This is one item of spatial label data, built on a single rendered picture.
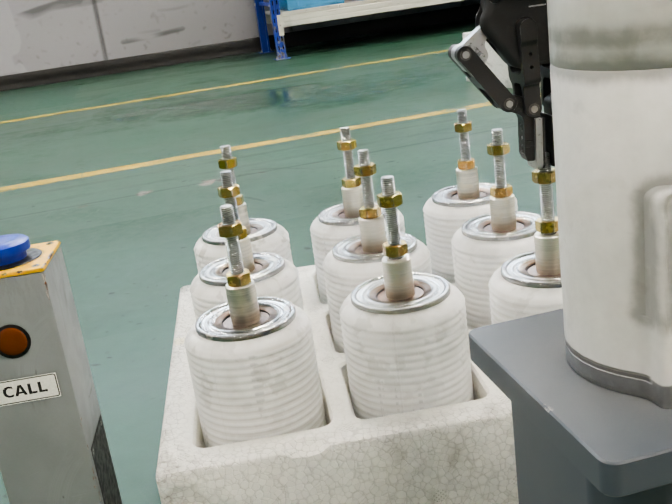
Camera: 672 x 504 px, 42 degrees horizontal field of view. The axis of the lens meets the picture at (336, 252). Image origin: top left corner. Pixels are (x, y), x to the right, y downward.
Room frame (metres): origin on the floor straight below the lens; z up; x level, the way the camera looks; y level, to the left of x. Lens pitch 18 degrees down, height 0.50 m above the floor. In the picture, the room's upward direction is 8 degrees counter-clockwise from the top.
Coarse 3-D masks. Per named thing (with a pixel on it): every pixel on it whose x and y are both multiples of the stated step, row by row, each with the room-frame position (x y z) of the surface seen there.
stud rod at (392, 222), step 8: (384, 176) 0.62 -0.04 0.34; (392, 176) 0.62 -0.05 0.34; (384, 184) 0.62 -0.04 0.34; (392, 184) 0.62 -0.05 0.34; (384, 192) 0.62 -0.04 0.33; (392, 192) 0.62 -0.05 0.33; (384, 208) 0.62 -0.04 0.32; (392, 208) 0.62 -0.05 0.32; (392, 216) 0.62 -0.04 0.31; (392, 224) 0.62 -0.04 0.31; (392, 232) 0.62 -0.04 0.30; (392, 240) 0.62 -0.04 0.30; (400, 240) 0.62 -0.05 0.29; (400, 256) 0.62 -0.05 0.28
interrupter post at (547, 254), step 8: (536, 232) 0.64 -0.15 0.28; (536, 240) 0.63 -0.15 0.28; (544, 240) 0.62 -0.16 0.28; (552, 240) 0.62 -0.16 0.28; (536, 248) 0.63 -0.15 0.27; (544, 248) 0.62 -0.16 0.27; (552, 248) 0.62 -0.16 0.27; (536, 256) 0.63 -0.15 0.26; (544, 256) 0.62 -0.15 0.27; (552, 256) 0.62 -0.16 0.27; (536, 264) 0.63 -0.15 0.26; (544, 264) 0.62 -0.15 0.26; (552, 264) 0.62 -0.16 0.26; (544, 272) 0.62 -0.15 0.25; (552, 272) 0.62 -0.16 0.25; (560, 272) 0.62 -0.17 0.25
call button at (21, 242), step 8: (0, 240) 0.64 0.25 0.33; (8, 240) 0.64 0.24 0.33; (16, 240) 0.64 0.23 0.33; (24, 240) 0.64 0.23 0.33; (0, 248) 0.62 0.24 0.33; (8, 248) 0.62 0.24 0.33; (16, 248) 0.63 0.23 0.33; (24, 248) 0.63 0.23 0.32; (0, 256) 0.62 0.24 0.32; (8, 256) 0.62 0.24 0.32; (16, 256) 0.63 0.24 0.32; (24, 256) 0.64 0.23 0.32; (0, 264) 0.63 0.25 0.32
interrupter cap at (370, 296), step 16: (416, 272) 0.65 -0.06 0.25; (368, 288) 0.64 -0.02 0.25; (384, 288) 0.64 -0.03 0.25; (416, 288) 0.63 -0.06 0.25; (432, 288) 0.62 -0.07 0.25; (448, 288) 0.61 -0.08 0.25; (368, 304) 0.60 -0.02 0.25; (384, 304) 0.60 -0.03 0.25; (400, 304) 0.59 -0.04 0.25; (416, 304) 0.59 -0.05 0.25; (432, 304) 0.59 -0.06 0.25
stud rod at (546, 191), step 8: (544, 168) 0.63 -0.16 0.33; (544, 184) 0.63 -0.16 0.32; (552, 184) 0.63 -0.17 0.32; (544, 192) 0.63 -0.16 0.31; (552, 192) 0.63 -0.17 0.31; (544, 200) 0.63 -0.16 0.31; (552, 200) 0.63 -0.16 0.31; (544, 208) 0.63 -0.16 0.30; (552, 208) 0.63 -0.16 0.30; (544, 216) 0.63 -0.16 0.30; (552, 216) 0.63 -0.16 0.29
